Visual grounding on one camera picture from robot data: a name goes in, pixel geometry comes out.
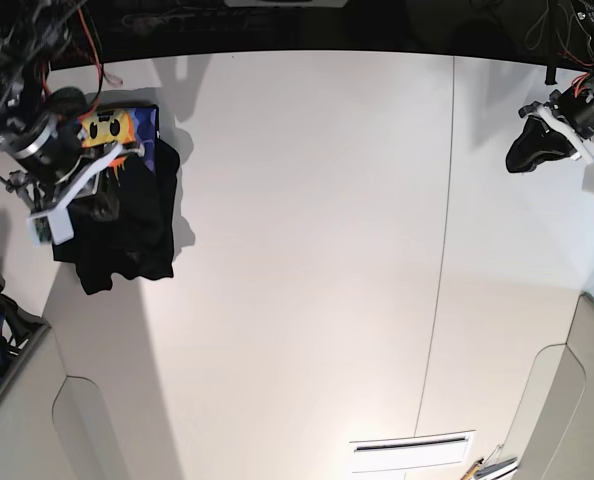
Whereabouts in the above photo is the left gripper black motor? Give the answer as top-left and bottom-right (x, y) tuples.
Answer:
(506, 74), (594, 174)

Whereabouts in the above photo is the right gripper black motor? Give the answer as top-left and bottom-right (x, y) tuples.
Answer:
(0, 117), (145, 222)

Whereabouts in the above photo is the black T-shirt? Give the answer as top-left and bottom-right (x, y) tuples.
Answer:
(53, 104), (181, 295)

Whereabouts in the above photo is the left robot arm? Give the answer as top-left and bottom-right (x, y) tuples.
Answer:
(506, 1), (594, 174)

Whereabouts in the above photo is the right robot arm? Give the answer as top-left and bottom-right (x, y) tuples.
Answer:
(0, 1), (144, 222)

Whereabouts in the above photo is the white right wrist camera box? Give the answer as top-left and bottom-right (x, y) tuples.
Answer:
(26, 208), (74, 245)

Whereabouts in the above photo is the yellow handled tool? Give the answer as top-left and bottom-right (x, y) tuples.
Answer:
(460, 458), (485, 480)

